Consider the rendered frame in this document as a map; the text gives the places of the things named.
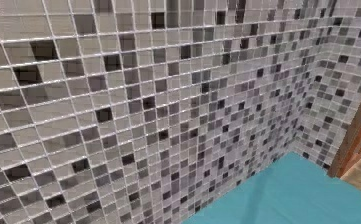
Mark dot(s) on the brown wooden room door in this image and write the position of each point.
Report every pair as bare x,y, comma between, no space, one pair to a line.
352,140

